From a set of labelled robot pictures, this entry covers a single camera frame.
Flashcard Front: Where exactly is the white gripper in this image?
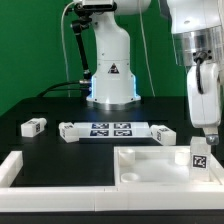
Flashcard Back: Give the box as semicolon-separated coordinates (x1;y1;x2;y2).
187;63;222;145

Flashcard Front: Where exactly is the white square tabletop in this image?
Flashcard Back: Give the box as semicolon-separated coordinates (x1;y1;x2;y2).
114;146;224;186

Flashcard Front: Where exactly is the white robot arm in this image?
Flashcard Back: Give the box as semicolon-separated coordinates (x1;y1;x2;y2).
81;0;224;145

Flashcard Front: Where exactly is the white U-shaped obstacle fence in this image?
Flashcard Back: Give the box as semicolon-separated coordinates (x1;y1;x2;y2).
0;151;224;212

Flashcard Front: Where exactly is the white marker tag sheet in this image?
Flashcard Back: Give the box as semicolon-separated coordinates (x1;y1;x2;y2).
74;122;151;139

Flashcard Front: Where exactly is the grey cable right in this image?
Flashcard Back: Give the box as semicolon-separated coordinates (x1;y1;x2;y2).
138;0;157;98

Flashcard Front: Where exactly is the grey cable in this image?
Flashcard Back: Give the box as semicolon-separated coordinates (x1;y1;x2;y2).
60;0;81;98
138;0;157;98

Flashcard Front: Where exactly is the camera on mount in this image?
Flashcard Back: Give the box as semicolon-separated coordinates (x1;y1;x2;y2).
81;0;116;10

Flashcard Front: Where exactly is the black cable at base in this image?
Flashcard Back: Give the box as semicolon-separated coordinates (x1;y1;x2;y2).
36;79;93;98

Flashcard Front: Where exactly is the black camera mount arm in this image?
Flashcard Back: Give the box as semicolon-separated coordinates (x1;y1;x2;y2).
71;3;117;79

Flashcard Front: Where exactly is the grey cable left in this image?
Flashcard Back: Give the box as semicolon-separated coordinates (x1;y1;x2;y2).
60;0;81;98

